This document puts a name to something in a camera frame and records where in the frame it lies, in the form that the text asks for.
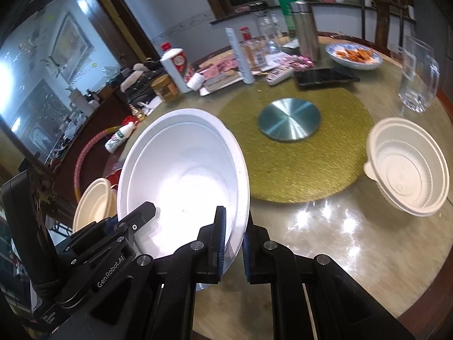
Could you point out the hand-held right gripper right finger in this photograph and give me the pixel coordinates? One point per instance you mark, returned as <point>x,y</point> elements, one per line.
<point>247,255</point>

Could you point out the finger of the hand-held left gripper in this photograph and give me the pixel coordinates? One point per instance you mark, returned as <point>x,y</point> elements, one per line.
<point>136,217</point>
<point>88,237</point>

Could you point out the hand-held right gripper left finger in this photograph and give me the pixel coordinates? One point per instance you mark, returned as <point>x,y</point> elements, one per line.
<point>221,241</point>

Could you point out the small cream plastic bowl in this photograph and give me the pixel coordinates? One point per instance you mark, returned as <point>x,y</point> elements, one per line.
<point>92,205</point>

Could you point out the white foam bowl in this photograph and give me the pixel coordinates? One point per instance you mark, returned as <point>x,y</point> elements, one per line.
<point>180,116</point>
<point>177,177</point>

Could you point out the large cream plastic bowl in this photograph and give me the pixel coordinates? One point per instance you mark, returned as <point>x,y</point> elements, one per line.
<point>407,170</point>

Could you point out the white glue bottle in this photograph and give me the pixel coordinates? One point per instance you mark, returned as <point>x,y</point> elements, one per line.
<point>118,138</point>

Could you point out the gold round turntable mat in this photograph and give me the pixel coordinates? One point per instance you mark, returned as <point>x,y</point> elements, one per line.
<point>318,170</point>

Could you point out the gold lidded jar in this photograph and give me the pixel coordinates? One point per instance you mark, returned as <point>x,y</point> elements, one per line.
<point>164,89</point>

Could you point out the round metal disc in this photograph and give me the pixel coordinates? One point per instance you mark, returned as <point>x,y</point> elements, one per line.
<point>288,118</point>

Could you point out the small white cup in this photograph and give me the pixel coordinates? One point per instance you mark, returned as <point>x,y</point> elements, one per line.
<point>195,81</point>

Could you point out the red and white liquor bottle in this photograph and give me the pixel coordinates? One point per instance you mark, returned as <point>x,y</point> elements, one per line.
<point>175,67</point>

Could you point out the tray of raw meat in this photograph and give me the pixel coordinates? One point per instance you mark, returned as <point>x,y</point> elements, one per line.
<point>219,68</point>

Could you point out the white power strip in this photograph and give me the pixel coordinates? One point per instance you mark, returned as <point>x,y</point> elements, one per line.
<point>279,75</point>

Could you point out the tall white box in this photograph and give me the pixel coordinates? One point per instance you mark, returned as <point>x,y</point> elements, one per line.
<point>240,58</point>

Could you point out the black smartphone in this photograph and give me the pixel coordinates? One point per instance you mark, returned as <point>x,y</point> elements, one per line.
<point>325,77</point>

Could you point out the pink candy wrappers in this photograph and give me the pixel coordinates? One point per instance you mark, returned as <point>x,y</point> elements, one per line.
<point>298,62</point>

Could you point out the clear glass jar black lid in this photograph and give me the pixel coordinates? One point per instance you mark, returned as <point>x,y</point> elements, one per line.
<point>267,28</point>

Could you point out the blue patterned plate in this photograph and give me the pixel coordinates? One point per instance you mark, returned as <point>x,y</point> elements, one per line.
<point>354,64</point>

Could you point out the orange fried food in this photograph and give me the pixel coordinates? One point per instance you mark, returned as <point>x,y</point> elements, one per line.
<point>354,55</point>

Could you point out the stainless steel thermos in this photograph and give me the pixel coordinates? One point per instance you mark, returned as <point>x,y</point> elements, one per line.
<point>306,30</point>

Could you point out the clear drinking glass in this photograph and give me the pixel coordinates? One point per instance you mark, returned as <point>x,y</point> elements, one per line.
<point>419,78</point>

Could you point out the wooden chair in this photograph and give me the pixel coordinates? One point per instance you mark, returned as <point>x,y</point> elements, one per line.
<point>384,1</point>

